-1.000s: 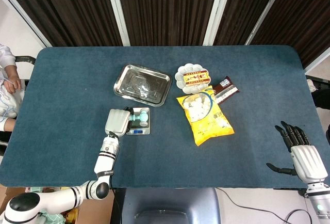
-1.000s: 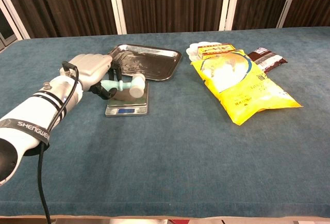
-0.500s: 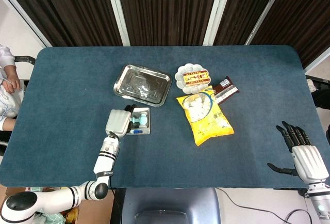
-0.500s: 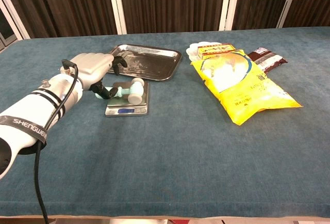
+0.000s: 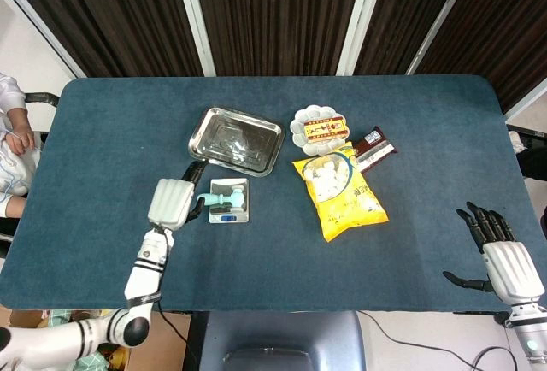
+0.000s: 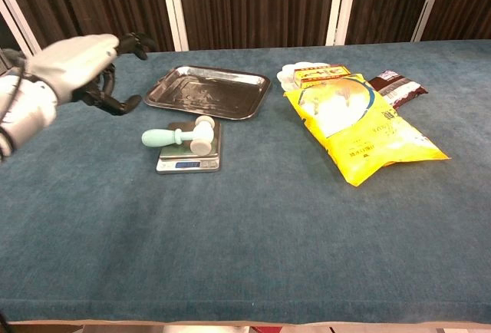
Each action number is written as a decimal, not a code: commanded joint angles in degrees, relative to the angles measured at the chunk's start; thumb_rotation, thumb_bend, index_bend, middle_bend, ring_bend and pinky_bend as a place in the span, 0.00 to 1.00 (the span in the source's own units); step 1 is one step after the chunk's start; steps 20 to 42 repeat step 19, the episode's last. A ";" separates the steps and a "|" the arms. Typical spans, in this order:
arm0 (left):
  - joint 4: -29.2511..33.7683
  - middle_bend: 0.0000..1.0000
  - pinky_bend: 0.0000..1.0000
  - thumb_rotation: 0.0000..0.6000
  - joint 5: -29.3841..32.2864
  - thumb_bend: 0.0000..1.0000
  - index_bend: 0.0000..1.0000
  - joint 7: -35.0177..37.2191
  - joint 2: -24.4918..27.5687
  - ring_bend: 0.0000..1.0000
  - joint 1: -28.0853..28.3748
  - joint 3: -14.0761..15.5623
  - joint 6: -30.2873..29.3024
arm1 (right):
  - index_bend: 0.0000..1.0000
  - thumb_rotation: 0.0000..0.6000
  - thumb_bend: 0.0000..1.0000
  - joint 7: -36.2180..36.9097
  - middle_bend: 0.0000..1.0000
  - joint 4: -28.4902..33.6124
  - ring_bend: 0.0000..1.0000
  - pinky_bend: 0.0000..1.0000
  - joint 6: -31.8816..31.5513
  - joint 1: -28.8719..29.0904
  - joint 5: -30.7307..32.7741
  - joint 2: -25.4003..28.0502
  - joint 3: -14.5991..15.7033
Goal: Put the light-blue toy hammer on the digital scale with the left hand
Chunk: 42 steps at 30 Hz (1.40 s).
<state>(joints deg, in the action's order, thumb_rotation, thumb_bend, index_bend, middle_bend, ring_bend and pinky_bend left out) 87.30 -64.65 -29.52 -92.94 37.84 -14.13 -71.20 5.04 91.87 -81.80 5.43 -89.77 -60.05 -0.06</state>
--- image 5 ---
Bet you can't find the small digital scale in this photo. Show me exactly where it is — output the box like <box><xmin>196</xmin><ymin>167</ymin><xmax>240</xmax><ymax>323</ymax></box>
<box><xmin>208</xmin><ymin>177</ymin><xmax>251</xmax><ymax>224</ymax></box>

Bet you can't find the dark slatted partition panel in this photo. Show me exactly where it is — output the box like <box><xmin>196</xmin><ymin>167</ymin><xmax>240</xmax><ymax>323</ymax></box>
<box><xmin>354</xmin><ymin>0</ymin><xmax>465</xmax><ymax>76</ymax></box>
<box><xmin>190</xmin><ymin>0</ymin><xmax>364</xmax><ymax>77</ymax></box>
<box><xmin>0</xmin><ymin>0</ymin><xmax>204</xmax><ymax>78</ymax></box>
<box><xmin>416</xmin><ymin>0</ymin><xmax>547</xmax><ymax>114</ymax></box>

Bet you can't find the black cable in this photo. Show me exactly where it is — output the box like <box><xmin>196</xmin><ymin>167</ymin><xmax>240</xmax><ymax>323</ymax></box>
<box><xmin>357</xmin><ymin>310</ymin><xmax>519</xmax><ymax>371</ymax></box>
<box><xmin>152</xmin><ymin>301</ymin><xmax>190</xmax><ymax>349</ymax></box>

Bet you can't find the teal plastic toy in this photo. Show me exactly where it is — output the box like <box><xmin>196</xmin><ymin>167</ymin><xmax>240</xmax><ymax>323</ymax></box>
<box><xmin>196</xmin><ymin>186</ymin><xmax>249</xmax><ymax>212</ymax></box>

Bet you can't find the white flower-shaped plate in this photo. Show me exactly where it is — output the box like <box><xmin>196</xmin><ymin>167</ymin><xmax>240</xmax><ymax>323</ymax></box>
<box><xmin>290</xmin><ymin>104</ymin><xmax>350</xmax><ymax>156</ymax></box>

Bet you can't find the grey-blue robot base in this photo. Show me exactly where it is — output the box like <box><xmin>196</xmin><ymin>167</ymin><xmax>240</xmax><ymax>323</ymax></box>
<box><xmin>185</xmin><ymin>310</ymin><xmax>367</xmax><ymax>371</ymax></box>

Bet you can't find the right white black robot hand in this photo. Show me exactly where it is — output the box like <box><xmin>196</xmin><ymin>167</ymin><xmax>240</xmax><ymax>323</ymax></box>
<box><xmin>443</xmin><ymin>202</ymin><xmax>547</xmax><ymax>306</ymax></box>

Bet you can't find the dark trouser leg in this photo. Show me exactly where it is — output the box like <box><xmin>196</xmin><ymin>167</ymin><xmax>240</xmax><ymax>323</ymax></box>
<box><xmin>517</xmin><ymin>134</ymin><xmax>547</xmax><ymax>180</ymax></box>

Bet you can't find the cardboard box with colourful items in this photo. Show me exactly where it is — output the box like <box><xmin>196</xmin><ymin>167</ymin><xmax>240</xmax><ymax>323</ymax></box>
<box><xmin>8</xmin><ymin>309</ymin><xmax>132</xmax><ymax>371</ymax></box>

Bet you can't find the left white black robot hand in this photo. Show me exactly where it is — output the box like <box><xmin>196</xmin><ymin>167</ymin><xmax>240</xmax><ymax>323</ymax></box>
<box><xmin>147</xmin><ymin>160</ymin><xmax>209</xmax><ymax>232</ymax></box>

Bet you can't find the rectangular stainless steel tray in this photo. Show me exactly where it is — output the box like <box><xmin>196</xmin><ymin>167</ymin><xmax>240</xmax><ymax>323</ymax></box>
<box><xmin>187</xmin><ymin>106</ymin><xmax>285</xmax><ymax>178</ymax></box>

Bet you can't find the black chair armrest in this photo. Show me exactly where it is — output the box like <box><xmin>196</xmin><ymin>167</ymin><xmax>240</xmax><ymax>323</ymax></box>
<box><xmin>24</xmin><ymin>91</ymin><xmax>61</xmax><ymax>108</ymax></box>

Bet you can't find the yellow and red box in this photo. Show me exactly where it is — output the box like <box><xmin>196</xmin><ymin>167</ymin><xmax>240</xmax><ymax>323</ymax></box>
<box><xmin>302</xmin><ymin>117</ymin><xmax>348</xmax><ymax>144</ymax></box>

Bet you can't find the white shoe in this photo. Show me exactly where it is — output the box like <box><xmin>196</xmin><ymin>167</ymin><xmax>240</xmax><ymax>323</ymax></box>
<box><xmin>508</xmin><ymin>130</ymin><xmax>525</xmax><ymax>155</ymax></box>

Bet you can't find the yellow snack bag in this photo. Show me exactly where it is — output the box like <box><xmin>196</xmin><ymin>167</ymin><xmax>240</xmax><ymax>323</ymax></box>
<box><xmin>291</xmin><ymin>142</ymin><xmax>390</xmax><ymax>243</ymax></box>

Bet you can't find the person in white clothing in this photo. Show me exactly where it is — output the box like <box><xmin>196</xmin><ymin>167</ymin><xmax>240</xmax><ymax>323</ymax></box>
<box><xmin>0</xmin><ymin>71</ymin><xmax>43</xmax><ymax>219</ymax></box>

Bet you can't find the brown chocolate wrapper pack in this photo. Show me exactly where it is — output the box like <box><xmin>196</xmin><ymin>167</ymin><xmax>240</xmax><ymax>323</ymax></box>
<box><xmin>352</xmin><ymin>126</ymin><xmax>398</xmax><ymax>174</ymax></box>

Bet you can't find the blue felt table cover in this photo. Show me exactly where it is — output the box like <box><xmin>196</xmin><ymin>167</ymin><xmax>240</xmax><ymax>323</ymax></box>
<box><xmin>0</xmin><ymin>74</ymin><xmax>547</xmax><ymax>315</ymax></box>

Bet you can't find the white partition frame post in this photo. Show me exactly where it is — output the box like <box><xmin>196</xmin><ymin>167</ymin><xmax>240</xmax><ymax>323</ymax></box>
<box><xmin>336</xmin><ymin>0</ymin><xmax>389</xmax><ymax>76</ymax></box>
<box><xmin>173</xmin><ymin>0</ymin><xmax>216</xmax><ymax>77</ymax></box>
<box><xmin>405</xmin><ymin>0</ymin><xmax>479</xmax><ymax>75</ymax></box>
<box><xmin>0</xmin><ymin>0</ymin><xmax>86</xmax><ymax>79</ymax></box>

